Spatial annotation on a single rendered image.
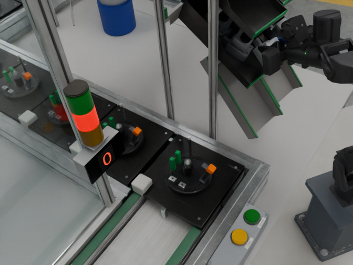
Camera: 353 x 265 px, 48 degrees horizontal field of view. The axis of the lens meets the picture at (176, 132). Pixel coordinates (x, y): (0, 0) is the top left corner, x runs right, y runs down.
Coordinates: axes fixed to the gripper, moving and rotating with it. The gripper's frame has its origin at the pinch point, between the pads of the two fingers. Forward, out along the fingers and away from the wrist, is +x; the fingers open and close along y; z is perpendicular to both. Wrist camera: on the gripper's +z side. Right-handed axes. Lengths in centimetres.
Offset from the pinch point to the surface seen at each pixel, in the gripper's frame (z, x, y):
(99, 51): -16, 94, 8
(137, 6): -9, 111, -26
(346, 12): -84, 121, -223
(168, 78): -9.8, 30.4, 15.2
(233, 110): -19.4, 11.3, 7.4
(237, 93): -17.1, 14.0, 2.4
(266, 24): 6.8, -0.1, 2.5
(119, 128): -18, 32, 35
